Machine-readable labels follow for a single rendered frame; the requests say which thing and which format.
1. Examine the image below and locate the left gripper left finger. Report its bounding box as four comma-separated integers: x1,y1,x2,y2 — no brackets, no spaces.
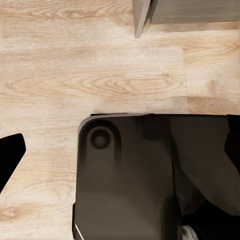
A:
0,133,26,193

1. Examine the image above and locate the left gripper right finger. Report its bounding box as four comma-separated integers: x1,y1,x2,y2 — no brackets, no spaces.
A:
224,133,240,173

